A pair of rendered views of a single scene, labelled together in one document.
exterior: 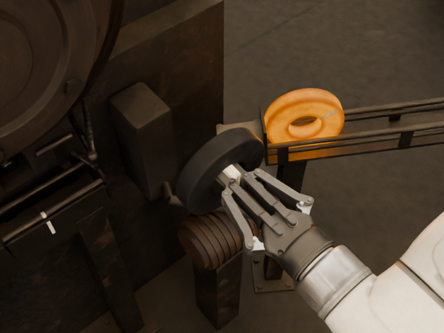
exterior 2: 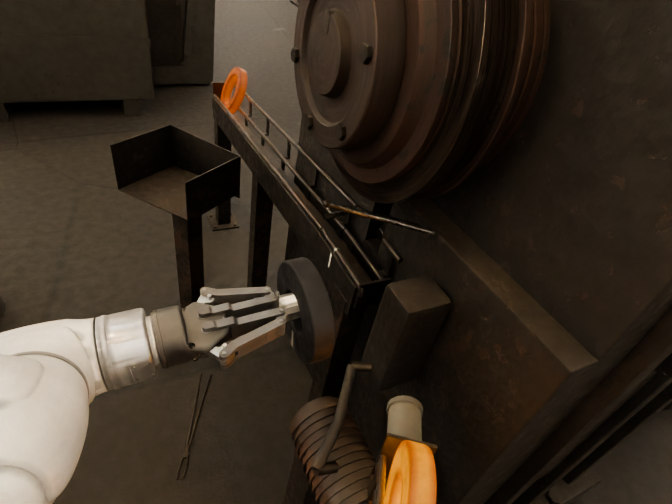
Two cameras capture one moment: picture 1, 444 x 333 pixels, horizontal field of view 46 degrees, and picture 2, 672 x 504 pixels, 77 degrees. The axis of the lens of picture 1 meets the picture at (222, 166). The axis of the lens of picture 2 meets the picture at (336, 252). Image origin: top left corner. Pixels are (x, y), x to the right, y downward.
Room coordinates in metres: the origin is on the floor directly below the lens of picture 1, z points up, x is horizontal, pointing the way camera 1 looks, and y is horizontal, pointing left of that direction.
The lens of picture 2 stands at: (0.55, -0.43, 1.29)
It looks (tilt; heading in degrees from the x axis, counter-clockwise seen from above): 38 degrees down; 97
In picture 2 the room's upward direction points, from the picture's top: 12 degrees clockwise
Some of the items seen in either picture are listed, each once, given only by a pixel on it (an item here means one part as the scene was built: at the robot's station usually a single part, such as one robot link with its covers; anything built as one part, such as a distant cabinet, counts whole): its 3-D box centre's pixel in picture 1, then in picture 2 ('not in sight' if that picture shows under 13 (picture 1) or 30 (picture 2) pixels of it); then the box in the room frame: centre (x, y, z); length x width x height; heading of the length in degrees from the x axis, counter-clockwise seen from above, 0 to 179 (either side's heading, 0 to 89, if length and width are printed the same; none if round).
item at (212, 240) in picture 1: (228, 261); (322, 502); (0.58, -0.02, 0.27); 0.22 x 0.13 x 0.53; 130
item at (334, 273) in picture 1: (332, 279); (130, 346); (0.29, -0.15, 0.83); 0.09 x 0.06 x 0.09; 129
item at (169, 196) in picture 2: not in sight; (184, 253); (-0.04, 0.51, 0.36); 0.26 x 0.20 x 0.72; 165
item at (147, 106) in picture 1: (145, 143); (403, 335); (0.64, 0.15, 0.68); 0.11 x 0.08 x 0.24; 40
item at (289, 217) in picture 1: (267, 202); (245, 325); (0.40, -0.07, 0.84); 0.11 x 0.01 x 0.04; 38
